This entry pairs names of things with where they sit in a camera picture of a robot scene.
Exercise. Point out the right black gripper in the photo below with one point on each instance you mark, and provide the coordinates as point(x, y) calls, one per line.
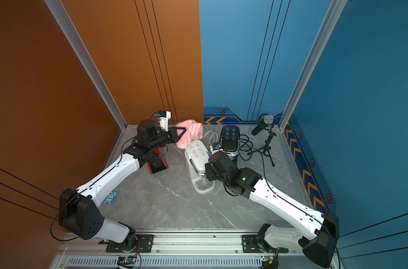
point(209, 168)

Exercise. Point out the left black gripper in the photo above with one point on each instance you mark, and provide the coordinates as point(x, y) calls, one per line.
point(172, 135)

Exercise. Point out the pink cloth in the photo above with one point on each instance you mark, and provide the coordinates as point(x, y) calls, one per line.
point(194, 131)

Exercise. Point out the white coffee machine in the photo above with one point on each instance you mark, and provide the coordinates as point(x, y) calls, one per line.
point(196, 158)

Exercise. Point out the black coffee machine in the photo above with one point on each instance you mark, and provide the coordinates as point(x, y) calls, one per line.
point(230, 139)

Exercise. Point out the red coffee machine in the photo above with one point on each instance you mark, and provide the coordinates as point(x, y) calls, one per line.
point(157, 162)

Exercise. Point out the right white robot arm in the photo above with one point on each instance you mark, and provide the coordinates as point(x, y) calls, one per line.
point(316, 233)

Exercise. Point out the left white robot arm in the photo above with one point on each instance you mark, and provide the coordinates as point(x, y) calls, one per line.
point(78, 208)

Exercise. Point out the blue owl toy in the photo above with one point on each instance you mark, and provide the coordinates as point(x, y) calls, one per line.
point(111, 198)

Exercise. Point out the green circuit board right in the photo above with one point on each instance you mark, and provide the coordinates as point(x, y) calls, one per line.
point(270, 262)

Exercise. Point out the green circuit board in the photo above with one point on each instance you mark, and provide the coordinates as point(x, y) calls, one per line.
point(126, 262)
point(270, 262)

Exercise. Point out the green circuit board left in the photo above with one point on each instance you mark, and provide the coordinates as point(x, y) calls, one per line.
point(126, 262)

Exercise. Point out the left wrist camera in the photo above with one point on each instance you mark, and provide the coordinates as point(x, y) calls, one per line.
point(163, 118)

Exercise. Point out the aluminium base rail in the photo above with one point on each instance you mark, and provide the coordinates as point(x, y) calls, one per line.
point(178, 249)

